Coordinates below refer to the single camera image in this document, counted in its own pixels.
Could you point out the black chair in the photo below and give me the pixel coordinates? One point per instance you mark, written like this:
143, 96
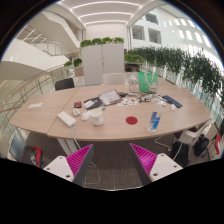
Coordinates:
64, 84

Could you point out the green tote bag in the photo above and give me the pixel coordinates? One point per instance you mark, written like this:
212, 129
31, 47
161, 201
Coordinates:
145, 83

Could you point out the brown planter with plants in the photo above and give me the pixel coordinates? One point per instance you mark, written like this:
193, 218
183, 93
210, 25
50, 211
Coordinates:
77, 68

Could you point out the flat round red coaster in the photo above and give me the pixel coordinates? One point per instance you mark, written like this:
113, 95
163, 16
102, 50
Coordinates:
131, 120

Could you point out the white plant-topped cabinet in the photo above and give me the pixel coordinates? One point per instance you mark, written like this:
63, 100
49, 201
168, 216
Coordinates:
101, 65

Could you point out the white paper sheet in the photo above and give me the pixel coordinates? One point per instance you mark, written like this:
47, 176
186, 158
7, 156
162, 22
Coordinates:
35, 105

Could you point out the small grey-white oval device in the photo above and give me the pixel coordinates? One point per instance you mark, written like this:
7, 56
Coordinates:
76, 112

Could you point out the clear white-lidded shaker bottle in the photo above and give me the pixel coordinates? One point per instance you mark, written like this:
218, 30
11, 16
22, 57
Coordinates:
132, 84

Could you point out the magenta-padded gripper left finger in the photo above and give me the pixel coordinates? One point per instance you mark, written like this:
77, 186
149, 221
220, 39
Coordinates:
78, 160

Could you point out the wood-railed glass balustrade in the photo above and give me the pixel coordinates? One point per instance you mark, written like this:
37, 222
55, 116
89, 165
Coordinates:
23, 88

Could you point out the dark grey chair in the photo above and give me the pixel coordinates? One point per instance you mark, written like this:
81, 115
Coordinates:
16, 146

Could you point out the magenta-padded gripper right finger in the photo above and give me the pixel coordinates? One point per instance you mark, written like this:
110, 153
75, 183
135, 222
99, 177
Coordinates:
146, 160

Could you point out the small red-black box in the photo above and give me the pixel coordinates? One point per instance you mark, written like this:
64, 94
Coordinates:
78, 104

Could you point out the white computer mouse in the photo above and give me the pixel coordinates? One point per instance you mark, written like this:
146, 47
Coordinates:
85, 115

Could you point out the colourful sticker sheet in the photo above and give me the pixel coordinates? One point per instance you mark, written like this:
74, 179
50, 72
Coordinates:
128, 102

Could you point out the dark blue notebook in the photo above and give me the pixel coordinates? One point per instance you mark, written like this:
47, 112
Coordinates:
172, 101

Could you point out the black bag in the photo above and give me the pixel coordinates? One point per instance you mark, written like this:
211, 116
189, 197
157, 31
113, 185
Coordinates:
201, 145

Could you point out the white chair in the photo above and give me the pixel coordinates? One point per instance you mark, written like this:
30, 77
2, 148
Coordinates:
114, 79
193, 135

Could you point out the clear blue-labelled water bottle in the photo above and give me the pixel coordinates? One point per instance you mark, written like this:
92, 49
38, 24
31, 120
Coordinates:
155, 120

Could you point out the small white packet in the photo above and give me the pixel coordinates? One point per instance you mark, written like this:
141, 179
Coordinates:
173, 107

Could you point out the black folder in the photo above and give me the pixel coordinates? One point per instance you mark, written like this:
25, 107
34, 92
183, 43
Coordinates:
95, 101

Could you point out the green plant hedge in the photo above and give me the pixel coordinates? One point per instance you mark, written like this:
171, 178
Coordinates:
196, 70

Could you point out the white ceramic mug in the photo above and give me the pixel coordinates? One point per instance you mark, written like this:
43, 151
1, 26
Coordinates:
97, 118

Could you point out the white power strip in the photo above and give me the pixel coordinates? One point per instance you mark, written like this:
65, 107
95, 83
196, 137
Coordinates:
66, 119

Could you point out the black and red backpack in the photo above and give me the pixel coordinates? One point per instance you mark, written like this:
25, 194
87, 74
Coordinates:
32, 156

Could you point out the small teal tube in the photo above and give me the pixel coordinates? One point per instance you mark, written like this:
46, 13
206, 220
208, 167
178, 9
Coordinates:
102, 108

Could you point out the ceiling light strips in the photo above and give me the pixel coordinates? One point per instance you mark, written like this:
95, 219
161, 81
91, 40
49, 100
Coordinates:
106, 14

